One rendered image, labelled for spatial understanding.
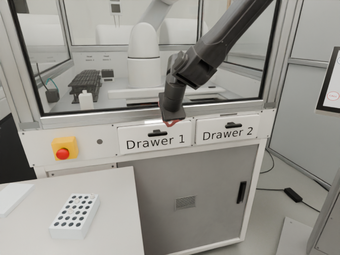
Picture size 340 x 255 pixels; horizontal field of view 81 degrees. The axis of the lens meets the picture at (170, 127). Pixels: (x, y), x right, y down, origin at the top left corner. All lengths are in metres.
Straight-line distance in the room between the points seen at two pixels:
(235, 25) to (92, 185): 0.65
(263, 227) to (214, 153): 0.90
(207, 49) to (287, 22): 0.53
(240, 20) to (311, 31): 1.82
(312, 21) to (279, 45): 1.36
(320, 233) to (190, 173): 0.85
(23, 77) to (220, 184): 0.93
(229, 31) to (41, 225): 0.69
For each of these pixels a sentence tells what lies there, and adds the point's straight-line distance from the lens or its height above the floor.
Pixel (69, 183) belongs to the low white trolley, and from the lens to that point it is 0.83.
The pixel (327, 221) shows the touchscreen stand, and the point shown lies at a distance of 1.45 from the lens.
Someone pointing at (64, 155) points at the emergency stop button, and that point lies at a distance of 0.77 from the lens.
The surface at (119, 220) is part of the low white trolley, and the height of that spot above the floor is 0.76.
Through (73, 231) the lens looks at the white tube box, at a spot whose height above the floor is 0.79.
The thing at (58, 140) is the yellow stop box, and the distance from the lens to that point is 0.79.
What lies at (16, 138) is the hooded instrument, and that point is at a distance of 1.68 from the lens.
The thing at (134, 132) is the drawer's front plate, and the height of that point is 0.91.
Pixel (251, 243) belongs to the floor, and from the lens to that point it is 1.61.
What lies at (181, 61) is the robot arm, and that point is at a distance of 0.47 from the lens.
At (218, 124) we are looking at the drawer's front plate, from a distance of 0.86.
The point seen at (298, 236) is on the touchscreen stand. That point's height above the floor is 0.04.
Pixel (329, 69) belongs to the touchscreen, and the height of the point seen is 1.11.
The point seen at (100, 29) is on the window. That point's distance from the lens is 0.73.
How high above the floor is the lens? 1.24
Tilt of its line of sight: 25 degrees down
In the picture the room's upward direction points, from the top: straight up
